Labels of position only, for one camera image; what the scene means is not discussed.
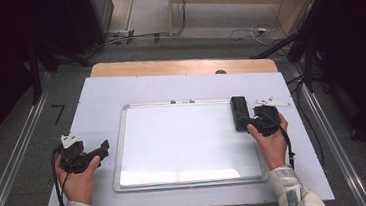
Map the left hand-held gripper black cable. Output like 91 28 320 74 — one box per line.
49 145 73 206

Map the white floor cable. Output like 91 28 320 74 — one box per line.
228 21 279 44

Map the black metal stand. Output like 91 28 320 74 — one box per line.
26 34 94 105
248 20 326 99

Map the wooden table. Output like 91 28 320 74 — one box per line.
89 47 280 90

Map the black whiteboard eraser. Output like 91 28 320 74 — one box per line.
230 94 252 133

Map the metal framed whiteboard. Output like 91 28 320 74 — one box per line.
106 92 268 195

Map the hand-held gripper black cable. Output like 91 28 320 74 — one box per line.
49 145 73 206
263 108 297 174

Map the person's right hand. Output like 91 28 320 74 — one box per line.
245 112 293 173

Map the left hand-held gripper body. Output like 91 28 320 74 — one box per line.
56 132 95 176

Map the aluminium floor rail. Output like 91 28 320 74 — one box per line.
0 72 63 206
289 58 366 206

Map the right hand-held gripper black cable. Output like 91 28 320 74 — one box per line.
263 108 297 174

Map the black cabinet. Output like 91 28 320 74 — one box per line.
64 0 119 57

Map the large white table sheet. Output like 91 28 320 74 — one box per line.
34 57 336 206

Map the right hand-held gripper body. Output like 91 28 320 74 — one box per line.
251 95 294 139

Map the person's left hand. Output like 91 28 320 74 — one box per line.
53 153 105 206

